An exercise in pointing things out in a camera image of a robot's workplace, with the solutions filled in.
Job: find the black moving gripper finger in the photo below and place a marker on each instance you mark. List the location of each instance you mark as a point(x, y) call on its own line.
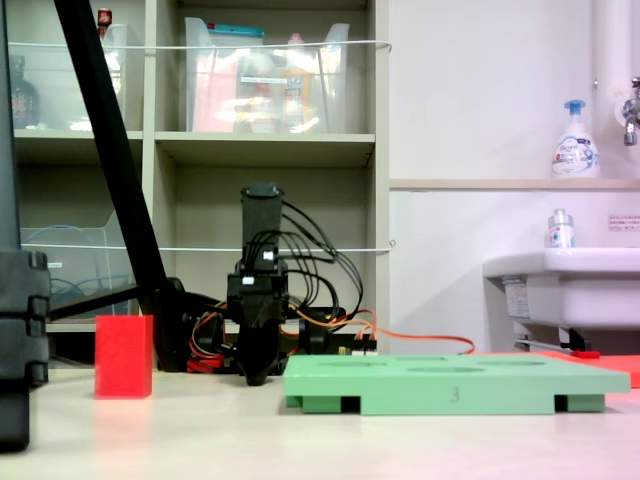
point(259, 360)

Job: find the red square block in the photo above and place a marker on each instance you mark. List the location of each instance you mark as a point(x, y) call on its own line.
point(123, 355)

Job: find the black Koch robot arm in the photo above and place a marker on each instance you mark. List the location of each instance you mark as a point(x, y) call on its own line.
point(262, 215)

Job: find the circuit board with white connectors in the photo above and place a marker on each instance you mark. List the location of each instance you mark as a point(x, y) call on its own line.
point(362, 350)

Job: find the beige shelf unit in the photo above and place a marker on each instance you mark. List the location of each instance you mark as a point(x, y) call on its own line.
point(265, 145)

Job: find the green shape sorter board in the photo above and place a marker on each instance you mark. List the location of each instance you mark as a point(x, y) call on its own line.
point(450, 387)

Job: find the large clear storage bin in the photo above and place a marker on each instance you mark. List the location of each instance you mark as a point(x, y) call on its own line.
point(225, 100)

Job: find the pink capped detergent bottle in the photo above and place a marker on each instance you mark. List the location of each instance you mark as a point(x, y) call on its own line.
point(296, 85)

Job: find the black notched tripod leg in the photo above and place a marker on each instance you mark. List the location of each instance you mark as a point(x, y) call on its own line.
point(20, 320)

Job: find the blue topped package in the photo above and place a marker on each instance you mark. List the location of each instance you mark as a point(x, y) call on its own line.
point(235, 34)

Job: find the small clear sanitizer bottle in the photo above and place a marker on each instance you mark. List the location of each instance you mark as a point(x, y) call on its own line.
point(560, 232)

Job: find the white sink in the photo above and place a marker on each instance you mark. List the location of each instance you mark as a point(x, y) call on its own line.
point(575, 290)

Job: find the dark glass bottle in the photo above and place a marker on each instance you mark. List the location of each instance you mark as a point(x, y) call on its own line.
point(24, 100)

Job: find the bottle with red cap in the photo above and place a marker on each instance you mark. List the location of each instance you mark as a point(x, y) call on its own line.
point(105, 20)

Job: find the white soap pump bottle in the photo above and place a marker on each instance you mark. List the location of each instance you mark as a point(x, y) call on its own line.
point(575, 155)

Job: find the metal faucet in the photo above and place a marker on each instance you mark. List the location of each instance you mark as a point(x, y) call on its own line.
point(631, 120)

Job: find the pink wall label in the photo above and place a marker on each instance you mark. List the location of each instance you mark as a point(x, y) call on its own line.
point(624, 223)

